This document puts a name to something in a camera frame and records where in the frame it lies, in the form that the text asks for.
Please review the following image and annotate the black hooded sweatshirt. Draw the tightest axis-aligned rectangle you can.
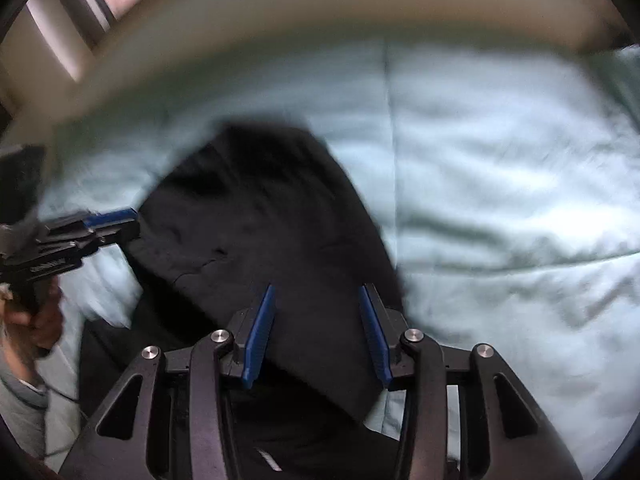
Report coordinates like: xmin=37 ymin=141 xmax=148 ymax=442
xmin=79 ymin=122 xmax=402 ymax=479

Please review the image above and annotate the grey sleeved left forearm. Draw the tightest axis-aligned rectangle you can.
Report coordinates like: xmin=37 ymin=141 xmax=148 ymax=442
xmin=0 ymin=328 xmax=51 ymax=461

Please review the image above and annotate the person's left hand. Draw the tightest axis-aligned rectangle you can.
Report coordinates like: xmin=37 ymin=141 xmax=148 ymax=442
xmin=1 ymin=278 xmax=64 ymax=361

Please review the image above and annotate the light teal quilted duvet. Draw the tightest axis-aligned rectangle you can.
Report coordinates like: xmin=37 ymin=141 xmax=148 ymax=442
xmin=41 ymin=31 xmax=639 ymax=479

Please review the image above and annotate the teal pillow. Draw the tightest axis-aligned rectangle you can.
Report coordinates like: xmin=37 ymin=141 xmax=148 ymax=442
xmin=587 ymin=46 xmax=640 ymax=127

